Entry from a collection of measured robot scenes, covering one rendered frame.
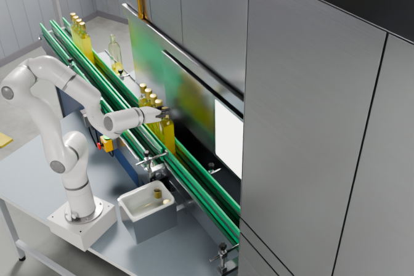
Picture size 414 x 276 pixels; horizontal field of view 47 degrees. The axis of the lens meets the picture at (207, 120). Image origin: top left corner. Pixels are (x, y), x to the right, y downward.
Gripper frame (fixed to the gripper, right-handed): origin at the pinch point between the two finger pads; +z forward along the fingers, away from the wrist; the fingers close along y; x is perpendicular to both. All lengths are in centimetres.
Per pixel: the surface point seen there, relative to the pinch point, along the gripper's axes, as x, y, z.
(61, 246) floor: -125, -102, 12
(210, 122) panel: -2.7, 19.5, 10.9
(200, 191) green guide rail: -30.2, 27.4, -1.8
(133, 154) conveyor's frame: -29.3, -21.3, 2.0
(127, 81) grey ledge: -7, -74, 43
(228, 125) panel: 0.9, 34.1, 5.3
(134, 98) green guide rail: -10, -49, 26
